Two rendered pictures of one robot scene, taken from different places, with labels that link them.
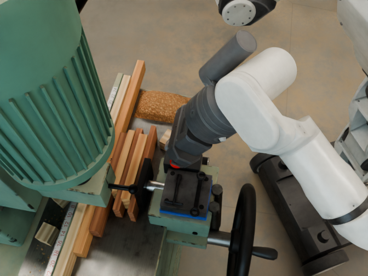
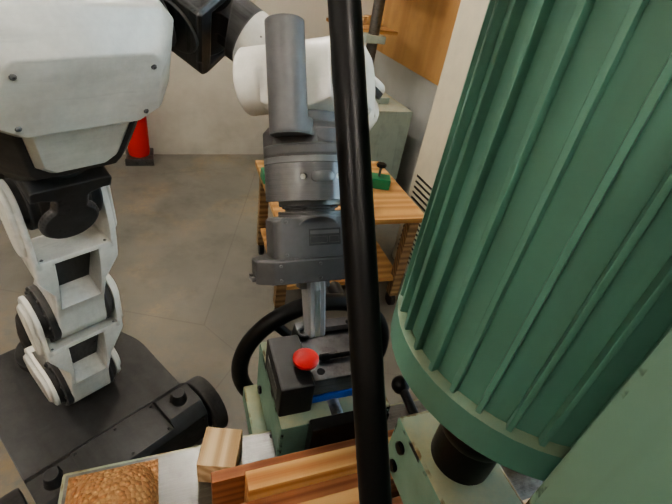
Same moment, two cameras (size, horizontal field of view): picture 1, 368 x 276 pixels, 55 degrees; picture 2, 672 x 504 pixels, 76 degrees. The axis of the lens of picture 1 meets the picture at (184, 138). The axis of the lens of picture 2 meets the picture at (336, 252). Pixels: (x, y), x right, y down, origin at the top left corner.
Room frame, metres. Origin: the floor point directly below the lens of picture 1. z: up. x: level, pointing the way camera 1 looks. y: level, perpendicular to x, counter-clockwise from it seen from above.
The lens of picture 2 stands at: (0.52, 0.30, 1.41)
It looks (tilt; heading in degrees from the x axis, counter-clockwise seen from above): 35 degrees down; 235
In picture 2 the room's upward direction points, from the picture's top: 10 degrees clockwise
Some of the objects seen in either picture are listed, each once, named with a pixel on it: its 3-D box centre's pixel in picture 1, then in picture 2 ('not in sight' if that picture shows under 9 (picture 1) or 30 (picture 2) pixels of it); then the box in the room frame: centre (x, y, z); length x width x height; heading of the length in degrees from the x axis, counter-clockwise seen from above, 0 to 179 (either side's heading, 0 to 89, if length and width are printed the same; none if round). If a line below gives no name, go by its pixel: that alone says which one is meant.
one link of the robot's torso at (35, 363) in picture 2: not in sight; (74, 362); (0.65, -0.78, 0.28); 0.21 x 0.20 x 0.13; 109
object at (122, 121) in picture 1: (115, 145); not in sight; (0.43, 0.17, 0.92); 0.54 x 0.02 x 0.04; 169
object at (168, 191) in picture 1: (185, 182); (320, 357); (0.30, 0.00, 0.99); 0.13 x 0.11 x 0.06; 169
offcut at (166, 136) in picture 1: (171, 142); (220, 455); (0.44, 0.03, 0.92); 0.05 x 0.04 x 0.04; 61
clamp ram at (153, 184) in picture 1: (157, 187); (335, 417); (0.31, 0.06, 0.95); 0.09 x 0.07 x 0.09; 169
